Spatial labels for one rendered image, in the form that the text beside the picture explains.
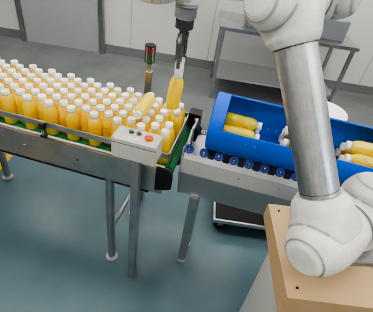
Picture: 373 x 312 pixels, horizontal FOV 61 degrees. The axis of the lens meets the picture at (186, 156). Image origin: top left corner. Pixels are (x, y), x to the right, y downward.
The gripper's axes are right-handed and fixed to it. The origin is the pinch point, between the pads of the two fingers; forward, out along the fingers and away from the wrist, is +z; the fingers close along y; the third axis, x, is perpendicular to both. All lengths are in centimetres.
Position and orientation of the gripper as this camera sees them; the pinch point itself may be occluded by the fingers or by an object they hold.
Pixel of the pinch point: (179, 66)
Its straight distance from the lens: 144.2
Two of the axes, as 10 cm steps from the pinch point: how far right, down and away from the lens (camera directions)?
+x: -9.6, -2.5, 1.1
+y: 2.4, -5.8, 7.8
